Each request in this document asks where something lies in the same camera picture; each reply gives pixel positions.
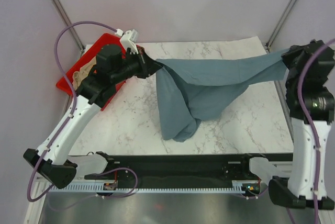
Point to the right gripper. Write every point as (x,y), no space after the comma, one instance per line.
(289,55)

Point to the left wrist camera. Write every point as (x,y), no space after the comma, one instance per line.
(128,39)

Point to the white slotted cable duct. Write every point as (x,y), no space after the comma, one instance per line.
(122,187)

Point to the aluminium frame post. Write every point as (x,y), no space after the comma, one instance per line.
(66,20)
(279,25)

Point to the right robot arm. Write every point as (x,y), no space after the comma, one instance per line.
(311,109)

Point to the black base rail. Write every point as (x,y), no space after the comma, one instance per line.
(178,169)

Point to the right aluminium frame post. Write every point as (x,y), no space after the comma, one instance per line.
(279,25)

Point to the beige t-shirt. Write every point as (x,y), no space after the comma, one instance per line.
(82,73)

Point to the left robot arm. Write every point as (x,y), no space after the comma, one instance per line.
(113,66)

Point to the red plastic bin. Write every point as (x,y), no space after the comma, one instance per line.
(86,58)

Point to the left aluminium frame post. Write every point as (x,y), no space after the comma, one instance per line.
(66,20)

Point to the grey-blue t-shirt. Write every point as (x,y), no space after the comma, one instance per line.
(191,91)

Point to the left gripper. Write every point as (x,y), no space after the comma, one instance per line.
(148,66)

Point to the white folded mat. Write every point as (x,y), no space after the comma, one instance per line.
(241,49)

